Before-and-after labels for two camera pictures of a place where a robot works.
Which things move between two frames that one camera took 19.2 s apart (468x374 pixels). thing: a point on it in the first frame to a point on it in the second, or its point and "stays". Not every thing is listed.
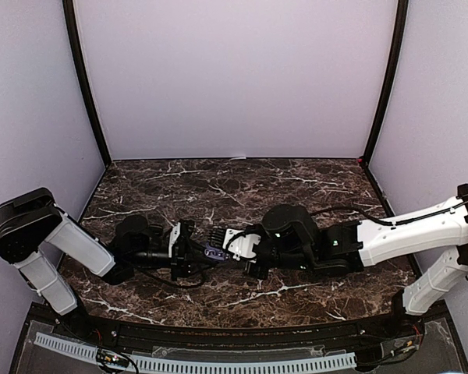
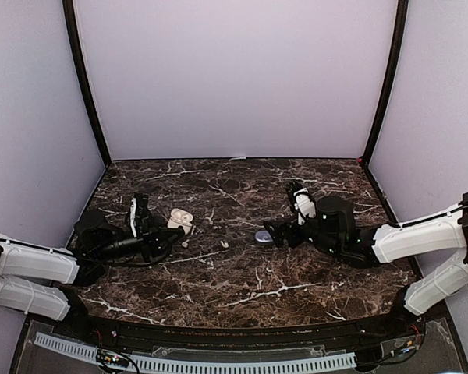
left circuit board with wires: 111,358 stays
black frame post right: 402,18 stays
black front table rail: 258,336 stays
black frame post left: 71,22 stays
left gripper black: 183,258 to 150,244
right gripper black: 260,274 to 279,236
